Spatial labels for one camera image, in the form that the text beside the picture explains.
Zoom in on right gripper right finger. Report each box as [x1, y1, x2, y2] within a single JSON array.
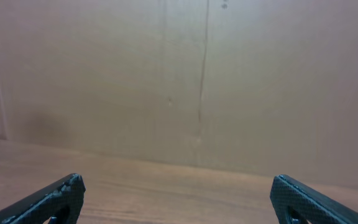
[[270, 175, 358, 224]]

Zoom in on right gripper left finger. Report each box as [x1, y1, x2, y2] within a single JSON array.
[[0, 174, 86, 224]]

